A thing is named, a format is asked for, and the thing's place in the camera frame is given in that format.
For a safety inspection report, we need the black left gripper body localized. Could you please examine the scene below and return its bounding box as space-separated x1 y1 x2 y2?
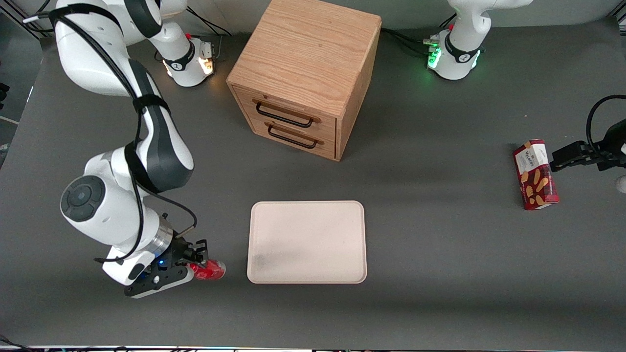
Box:
593 120 626 172

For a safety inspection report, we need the beige rectangular plastic tray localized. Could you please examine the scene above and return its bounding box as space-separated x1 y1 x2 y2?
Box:
246 200 367 285

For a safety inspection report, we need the red Walkers biscuit box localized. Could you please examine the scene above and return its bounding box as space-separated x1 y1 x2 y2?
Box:
512 139 560 211

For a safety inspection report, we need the wooden drawer front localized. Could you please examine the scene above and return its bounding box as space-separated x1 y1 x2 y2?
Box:
243 111 338 160
233 86 338 142

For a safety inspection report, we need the wooden two-drawer cabinet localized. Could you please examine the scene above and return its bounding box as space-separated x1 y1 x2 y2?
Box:
226 0 382 162

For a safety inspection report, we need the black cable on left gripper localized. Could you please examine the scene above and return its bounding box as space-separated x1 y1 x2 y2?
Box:
585 95 626 153

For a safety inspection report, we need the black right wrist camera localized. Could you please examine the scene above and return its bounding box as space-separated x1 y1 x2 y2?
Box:
124 265 195 299

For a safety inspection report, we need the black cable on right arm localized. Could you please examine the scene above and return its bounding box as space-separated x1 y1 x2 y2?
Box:
22 4 199 264

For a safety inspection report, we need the black metal drawer handle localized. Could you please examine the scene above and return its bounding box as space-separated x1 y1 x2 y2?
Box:
253 98 321 129
267 122 324 150

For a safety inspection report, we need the black cable at left-arm base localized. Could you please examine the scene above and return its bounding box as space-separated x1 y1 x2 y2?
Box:
380 28 437 55

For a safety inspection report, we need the black cable at right-arm base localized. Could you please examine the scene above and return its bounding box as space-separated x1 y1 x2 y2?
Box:
186 6 232 38

